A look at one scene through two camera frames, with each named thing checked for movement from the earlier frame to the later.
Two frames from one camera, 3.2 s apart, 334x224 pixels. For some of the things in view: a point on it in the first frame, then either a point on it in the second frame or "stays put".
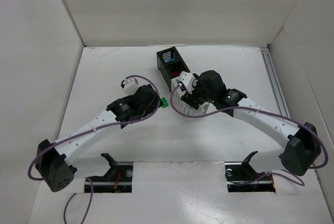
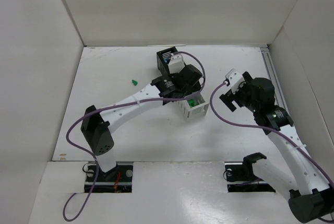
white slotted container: x=181 y=106 stays put
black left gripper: x=153 y=101 -> x=188 y=88
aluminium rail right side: x=280 y=99 stays put
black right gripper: x=194 y=99 -> x=232 y=97
